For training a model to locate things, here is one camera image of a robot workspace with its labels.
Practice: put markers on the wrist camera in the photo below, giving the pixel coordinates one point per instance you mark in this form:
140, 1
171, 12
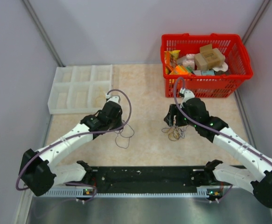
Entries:
113, 96
186, 94

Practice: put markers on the red plastic shopping basket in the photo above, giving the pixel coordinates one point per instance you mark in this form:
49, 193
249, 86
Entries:
218, 82

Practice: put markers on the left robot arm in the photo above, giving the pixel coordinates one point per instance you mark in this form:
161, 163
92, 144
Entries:
38, 169

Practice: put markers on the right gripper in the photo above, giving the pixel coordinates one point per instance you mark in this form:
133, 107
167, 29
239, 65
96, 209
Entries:
174, 110

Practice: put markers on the pink white package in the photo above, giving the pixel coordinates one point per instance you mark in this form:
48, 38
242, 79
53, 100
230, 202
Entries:
188, 61

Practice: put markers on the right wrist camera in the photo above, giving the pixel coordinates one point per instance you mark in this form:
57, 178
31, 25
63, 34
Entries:
186, 94

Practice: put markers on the white foam compartment tray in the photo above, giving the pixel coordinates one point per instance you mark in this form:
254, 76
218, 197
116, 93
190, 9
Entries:
80, 89

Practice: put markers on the brown cardboard box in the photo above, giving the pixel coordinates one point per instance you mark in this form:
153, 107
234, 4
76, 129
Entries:
210, 60

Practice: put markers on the yellow snack bag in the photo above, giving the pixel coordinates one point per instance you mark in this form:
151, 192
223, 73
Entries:
170, 59

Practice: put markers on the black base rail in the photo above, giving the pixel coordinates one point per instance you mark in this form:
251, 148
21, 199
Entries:
150, 179

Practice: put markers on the small open cardboard box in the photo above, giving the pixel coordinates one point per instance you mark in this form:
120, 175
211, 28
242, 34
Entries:
206, 49

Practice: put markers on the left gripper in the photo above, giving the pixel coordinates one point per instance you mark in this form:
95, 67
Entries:
119, 116

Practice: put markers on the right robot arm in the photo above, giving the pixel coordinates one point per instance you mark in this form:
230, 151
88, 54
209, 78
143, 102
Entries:
255, 177

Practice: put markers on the orange snack packet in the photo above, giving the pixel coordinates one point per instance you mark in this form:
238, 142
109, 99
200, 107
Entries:
180, 70

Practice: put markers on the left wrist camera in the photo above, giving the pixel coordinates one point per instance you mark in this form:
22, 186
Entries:
113, 96

